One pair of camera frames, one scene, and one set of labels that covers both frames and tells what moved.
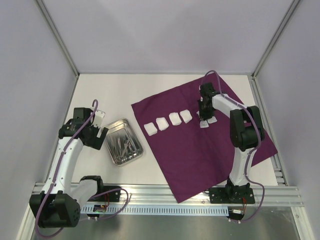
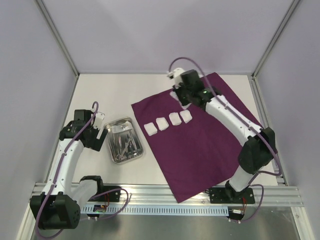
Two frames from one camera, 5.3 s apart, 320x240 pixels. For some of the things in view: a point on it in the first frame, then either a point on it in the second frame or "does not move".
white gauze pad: (175, 118) does not move
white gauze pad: (150, 129) does not move
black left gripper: (96, 142) does not move
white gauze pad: (203, 123) to (174, 96)
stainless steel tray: (122, 142) does not move
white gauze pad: (213, 120) to (121, 127)
